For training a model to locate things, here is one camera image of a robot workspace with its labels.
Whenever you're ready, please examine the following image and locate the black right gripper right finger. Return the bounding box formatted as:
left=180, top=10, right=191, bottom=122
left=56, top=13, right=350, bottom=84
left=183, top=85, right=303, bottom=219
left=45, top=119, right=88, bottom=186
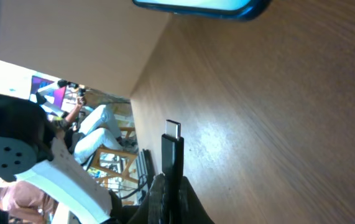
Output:
left=178, top=176, right=214, bottom=224

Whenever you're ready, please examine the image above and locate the person in background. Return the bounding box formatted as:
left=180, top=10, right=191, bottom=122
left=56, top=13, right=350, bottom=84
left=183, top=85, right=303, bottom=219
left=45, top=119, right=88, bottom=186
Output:
left=50, top=96, right=123, bottom=164

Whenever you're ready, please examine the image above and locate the black charger cable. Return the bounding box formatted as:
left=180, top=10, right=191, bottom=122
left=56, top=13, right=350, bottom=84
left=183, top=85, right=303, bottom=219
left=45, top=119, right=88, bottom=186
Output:
left=160, top=119, right=185, bottom=224

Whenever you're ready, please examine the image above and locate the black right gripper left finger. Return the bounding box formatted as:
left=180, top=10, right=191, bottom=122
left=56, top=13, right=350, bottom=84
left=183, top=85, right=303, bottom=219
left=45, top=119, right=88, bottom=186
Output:
left=128, top=174, right=167, bottom=224

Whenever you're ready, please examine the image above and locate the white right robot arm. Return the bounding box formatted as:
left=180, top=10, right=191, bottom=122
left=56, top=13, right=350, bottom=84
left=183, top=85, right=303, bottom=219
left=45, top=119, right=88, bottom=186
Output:
left=0, top=95, right=211, bottom=223

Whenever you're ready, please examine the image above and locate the blue Galaxy smartphone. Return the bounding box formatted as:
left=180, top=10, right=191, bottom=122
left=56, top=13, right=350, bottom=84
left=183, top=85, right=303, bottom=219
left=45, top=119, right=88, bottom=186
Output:
left=132, top=0, right=272, bottom=21

